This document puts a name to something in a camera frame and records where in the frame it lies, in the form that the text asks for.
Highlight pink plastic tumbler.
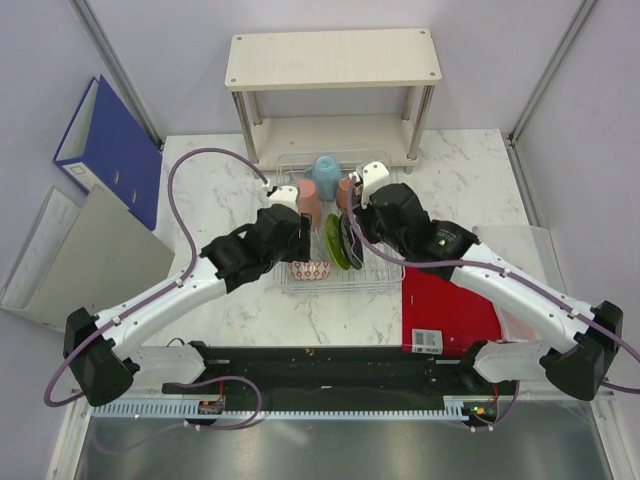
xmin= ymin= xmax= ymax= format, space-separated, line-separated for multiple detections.
xmin=296 ymin=178 xmax=319 ymax=215

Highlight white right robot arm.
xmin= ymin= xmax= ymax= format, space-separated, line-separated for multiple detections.
xmin=348 ymin=183 xmax=624 ymax=401

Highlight white wire dish rack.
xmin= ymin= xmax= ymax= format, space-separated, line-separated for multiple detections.
xmin=275 ymin=149 xmax=404 ymax=294

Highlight clear plastic sheet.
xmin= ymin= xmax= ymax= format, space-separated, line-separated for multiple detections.
xmin=473 ymin=225 xmax=566 ymax=342

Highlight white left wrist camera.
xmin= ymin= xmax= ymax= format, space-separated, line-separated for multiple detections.
xmin=263 ymin=184 xmax=299 ymax=211

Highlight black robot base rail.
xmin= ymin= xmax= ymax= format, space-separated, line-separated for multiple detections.
xmin=189 ymin=341 xmax=516 ymax=410

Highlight orange dotted mug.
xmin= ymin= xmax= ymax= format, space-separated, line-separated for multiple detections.
xmin=335 ymin=177 xmax=351 ymax=212

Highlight green plastic plate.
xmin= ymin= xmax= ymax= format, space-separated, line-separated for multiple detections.
xmin=324 ymin=213 xmax=351 ymax=271

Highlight blue ring binder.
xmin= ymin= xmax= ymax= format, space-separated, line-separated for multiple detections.
xmin=53 ymin=76 xmax=162 ymax=231

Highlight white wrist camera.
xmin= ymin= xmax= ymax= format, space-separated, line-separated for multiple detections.
xmin=263 ymin=184 xmax=299 ymax=211
xmin=349 ymin=161 xmax=390 ymax=209

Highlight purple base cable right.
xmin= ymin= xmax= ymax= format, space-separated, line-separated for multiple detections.
xmin=462 ymin=382 xmax=521 ymax=434

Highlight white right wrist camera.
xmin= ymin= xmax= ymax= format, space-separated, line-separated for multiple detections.
xmin=349 ymin=161 xmax=390 ymax=209

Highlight grey folder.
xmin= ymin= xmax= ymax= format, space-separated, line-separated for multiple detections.
xmin=1 ymin=186 xmax=174 ymax=331

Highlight blue ceramic mug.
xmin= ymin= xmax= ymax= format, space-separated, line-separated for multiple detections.
xmin=303 ymin=156 xmax=342 ymax=201

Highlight light wooden two-tier shelf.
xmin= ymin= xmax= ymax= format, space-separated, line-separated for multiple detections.
xmin=225 ymin=27 xmax=442 ymax=173

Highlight black plate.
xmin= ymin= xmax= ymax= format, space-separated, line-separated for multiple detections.
xmin=340 ymin=213 xmax=364 ymax=270

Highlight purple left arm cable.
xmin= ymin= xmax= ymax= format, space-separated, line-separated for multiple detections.
xmin=43 ymin=146 xmax=271 ymax=405

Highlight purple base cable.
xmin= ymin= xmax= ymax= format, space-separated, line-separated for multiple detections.
xmin=89 ymin=375 xmax=265 ymax=454
xmin=462 ymin=382 xmax=521 ymax=434

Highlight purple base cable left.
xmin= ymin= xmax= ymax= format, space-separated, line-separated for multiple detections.
xmin=89 ymin=375 xmax=265 ymax=454

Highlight red patterned bowl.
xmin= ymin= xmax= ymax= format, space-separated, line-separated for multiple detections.
xmin=287 ymin=261 xmax=332 ymax=282

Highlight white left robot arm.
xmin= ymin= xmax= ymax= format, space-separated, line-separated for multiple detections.
xmin=63 ymin=205 xmax=311 ymax=406

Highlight white slotted cable duct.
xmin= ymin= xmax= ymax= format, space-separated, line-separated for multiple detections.
xmin=93 ymin=398 xmax=469 ymax=421

